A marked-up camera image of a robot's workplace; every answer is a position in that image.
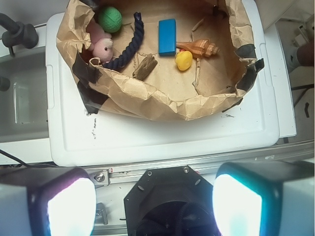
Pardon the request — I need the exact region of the brown wood piece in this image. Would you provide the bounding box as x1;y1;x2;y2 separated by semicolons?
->
132;54;158;81

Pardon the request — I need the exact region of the clear plastic container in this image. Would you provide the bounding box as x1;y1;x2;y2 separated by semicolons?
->
0;47;49;143

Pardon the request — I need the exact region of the metal corner bracket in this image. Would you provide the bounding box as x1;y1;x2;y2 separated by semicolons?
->
94;203;108;225

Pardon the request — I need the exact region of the yellow rubber duck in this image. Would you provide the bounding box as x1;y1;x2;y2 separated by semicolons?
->
175;51;193;71

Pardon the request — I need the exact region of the pink plush toy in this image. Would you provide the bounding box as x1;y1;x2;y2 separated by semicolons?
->
86;19;113;63

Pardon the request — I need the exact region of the white plastic bin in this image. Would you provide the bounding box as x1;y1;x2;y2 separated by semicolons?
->
45;0;297;167

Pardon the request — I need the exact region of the black clamp knob handle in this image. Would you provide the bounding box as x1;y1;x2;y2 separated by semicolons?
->
0;13;39;57

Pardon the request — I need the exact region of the blue rectangular block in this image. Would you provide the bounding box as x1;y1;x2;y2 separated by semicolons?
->
158;19;176;57

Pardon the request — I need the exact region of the crumpled brown paper liner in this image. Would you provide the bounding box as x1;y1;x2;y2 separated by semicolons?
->
57;0;264;121

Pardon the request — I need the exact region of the black cable left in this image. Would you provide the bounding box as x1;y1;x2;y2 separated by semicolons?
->
0;148;60;168

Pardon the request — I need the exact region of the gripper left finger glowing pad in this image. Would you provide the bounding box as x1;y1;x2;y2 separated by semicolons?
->
0;167;96;236

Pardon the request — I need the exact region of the striped brown conch shell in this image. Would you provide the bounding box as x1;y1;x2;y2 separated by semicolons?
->
176;39;220;59

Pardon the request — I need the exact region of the navy blue twisted rope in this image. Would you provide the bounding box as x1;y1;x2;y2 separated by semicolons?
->
102;12;145;70

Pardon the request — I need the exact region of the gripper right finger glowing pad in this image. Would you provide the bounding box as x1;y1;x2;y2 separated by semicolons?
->
212;161;315;236

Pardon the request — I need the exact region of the green textured ball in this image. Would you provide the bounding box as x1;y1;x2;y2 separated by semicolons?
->
98;6;123;33

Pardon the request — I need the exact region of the black octagonal mount plate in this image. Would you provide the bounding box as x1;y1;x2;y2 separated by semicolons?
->
124;166;220;236

